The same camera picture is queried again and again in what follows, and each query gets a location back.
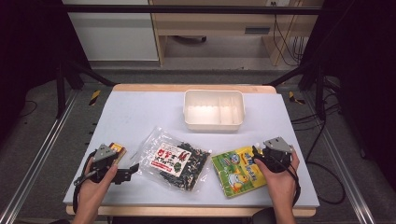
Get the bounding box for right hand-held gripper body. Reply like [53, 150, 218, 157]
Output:
[262, 136, 295, 174]

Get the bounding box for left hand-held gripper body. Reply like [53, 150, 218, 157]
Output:
[88, 143, 119, 184]

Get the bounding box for yellow drink pouch white cap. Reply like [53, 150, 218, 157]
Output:
[210, 142, 269, 199]

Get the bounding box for clear bag of seaweed snack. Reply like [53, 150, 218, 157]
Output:
[131, 125, 213, 193]

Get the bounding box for white plastic divided container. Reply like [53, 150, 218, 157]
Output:
[182, 89, 247, 133]

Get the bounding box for person's left hand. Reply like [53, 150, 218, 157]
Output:
[78, 156, 120, 203]

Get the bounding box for person's right hand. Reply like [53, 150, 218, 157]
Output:
[253, 150, 301, 203]

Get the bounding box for small yellow red packet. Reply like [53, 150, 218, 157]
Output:
[107, 142, 128, 165]

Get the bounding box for yellow black floor tape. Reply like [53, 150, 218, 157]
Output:
[88, 89, 103, 107]
[287, 91, 306, 106]

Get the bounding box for black metal stand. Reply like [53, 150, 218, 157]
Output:
[266, 58, 329, 120]
[55, 58, 117, 119]

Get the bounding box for wooden table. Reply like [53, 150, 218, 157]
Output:
[64, 83, 318, 218]

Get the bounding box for white cabinet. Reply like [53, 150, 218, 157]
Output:
[61, 0, 160, 62]

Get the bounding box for dark curtain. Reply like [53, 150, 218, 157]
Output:
[298, 0, 396, 190]
[0, 0, 92, 143]

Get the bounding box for light wooden desk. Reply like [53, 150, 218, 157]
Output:
[148, 0, 325, 67]

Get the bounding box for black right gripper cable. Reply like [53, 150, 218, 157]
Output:
[270, 154, 302, 207]

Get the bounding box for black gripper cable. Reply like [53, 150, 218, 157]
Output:
[72, 150, 98, 215]
[270, 154, 302, 207]

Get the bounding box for black floor cables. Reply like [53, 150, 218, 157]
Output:
[290, 92, 347, 206]

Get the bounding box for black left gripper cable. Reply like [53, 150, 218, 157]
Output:
[72, 150, 98, 215]

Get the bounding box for aluminium floor rail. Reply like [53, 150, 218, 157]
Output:
[302, 90, 378, 224]
[0, 89, 79, 224]

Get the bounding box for thin black floor cable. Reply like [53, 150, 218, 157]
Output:
[18, 99, 39, 119]

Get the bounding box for black hanging desk cables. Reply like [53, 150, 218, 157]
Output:
[272, 1, 309, 67]

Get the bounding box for black horizontal frame bar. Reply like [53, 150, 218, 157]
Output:
[61, 4, 325, 15]

